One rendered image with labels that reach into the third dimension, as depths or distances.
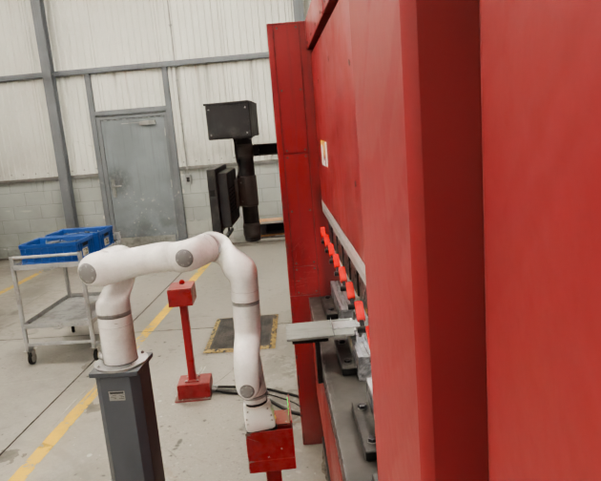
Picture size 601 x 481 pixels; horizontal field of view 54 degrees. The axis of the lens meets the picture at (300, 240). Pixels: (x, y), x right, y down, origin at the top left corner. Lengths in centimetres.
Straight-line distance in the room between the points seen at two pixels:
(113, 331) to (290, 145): 140
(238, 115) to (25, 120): 733
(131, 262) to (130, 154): 762
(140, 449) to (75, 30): 830
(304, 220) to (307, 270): 27
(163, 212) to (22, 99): 277
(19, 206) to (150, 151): 237
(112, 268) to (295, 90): 145
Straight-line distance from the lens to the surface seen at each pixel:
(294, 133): 307
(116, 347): 220
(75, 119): 996
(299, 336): 229
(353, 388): 213
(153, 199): 959
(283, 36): 310
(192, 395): 423
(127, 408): 226
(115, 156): 971
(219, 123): 323
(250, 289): 187
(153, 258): 200
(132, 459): 235
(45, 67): 993
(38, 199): 1034
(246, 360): 189
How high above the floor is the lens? 180
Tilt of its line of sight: 11 degrees down
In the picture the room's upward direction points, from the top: 5 degrees counter-clockwise
